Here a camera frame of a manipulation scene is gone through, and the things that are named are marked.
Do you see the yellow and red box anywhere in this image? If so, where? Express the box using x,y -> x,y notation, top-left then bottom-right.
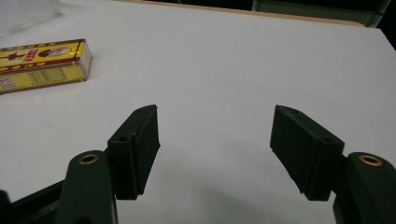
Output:
0,38 -> 93,95

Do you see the clear plastic bag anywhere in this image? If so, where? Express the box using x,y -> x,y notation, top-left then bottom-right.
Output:
0,0 -> 63,37

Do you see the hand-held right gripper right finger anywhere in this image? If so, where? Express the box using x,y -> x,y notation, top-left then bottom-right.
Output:
269,105 -> 396,224

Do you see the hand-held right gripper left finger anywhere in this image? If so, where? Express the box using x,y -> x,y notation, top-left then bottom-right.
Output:
55,104 -> 162,224

